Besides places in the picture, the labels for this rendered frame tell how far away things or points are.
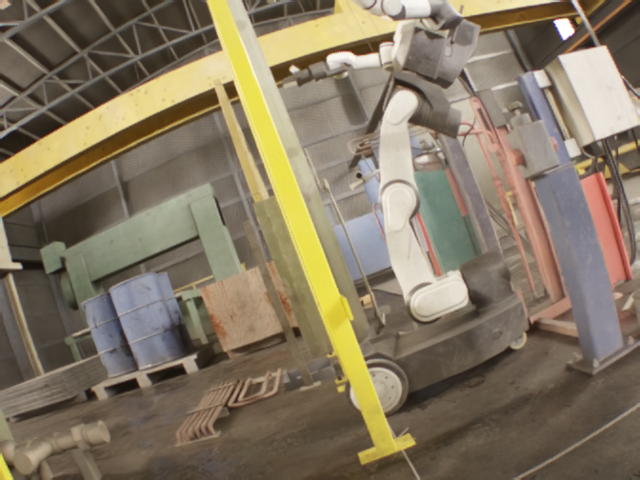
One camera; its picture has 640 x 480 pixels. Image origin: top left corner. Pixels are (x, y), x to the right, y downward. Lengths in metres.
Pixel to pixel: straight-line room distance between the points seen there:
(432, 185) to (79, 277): 10.37
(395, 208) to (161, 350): 4.15
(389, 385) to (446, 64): 1.11
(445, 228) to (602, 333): 1.79
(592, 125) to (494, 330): 0.91
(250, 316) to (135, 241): 7.15
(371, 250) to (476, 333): 6.57
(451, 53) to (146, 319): 4.43
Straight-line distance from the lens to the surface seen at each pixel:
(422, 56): 2.15
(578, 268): 1.53
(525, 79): 2.44
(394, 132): 2.11
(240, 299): 5.61
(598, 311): 1.57
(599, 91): 2.41
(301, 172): 4.10
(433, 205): 3.20
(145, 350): 5.95
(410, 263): 2.12
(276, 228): 3.96
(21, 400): 6.90
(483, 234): 2.67
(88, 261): 12.87
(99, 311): 6.39
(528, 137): 1.51
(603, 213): 2.44
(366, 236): 8.49
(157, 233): 12.39
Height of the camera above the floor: 0.53
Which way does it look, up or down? 1 degrees up
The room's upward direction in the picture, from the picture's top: 21 degrees counter-clockwise
